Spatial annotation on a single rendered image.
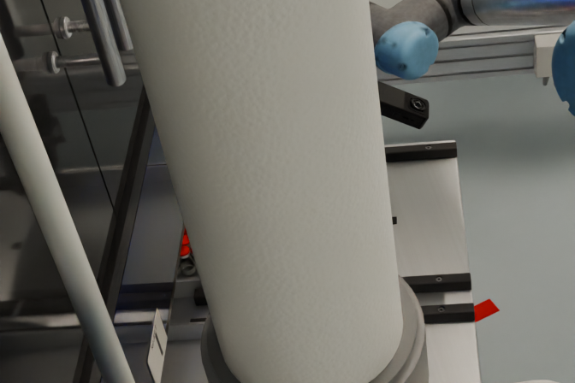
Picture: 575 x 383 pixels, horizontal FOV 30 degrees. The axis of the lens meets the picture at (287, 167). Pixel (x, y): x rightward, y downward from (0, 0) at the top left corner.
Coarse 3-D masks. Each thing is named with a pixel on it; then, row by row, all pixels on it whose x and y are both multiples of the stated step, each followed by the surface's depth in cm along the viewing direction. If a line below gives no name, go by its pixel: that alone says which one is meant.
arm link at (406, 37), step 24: (408, 0) 142; (432, 0) 142; (384, 24) 139; (408, 24) 138; (432, 24) 141; (384, 48) 138; (408, 48) 137; (432, 48) 140; (384, 72) 142; (408, 72) 138
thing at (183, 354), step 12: (180, 324) 150; (192, 324) 150; (204, 324) 150; (168, 336) 152; (180, 336) 152; (192, 336) 152; (168, 348) 152; (180, 348) 151; (192, 348) 151; (168, 360) 150; (180, 360) 150; (192, 360) 150; (168, 372) 149; (180, 372) 148; (192, 372) 148; (204, 372) 148
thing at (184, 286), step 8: (176, 280) 157; (184, 280) 156; (192, 280) 156; (200, 280) 156; (176, 288) 157; (184, 288) 157; (192, 288) 157; (200, 288) 157; (176, 296) 159; (184, 296) 159; (192, 296) 158
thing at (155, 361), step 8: (160, 320) 136; (160, 328) 136; (152, 336) 132; (160, 336) 135; (152, 344) 131; (160, 344) 135; (152, 352) 131; (160, 352) 135; (152, 360) 131; (160, 360) 135; (152, 368) 131; (160, 368) 134; (152, 376) 131; (160, 376) 134
